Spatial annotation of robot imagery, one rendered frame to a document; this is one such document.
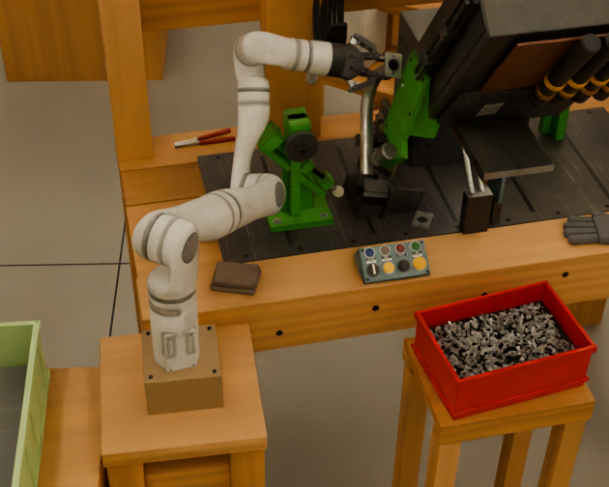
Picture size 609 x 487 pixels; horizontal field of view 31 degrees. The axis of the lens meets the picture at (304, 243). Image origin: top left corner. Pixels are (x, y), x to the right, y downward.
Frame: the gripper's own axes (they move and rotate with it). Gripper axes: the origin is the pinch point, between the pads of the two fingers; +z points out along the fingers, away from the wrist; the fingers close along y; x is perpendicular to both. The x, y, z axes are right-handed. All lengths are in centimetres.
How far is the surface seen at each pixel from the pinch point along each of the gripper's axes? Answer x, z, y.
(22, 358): 11, -74, -68
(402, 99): -1.7, 3.9, -7.2
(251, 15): 29.9, -23.0, 16.4
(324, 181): 11.7, -8.9, -25.3
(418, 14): 10.1, 12.5, 16.6
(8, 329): 6, -78, -63
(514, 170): -19.6, 22.6, -23.9
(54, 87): 244, -45, 39
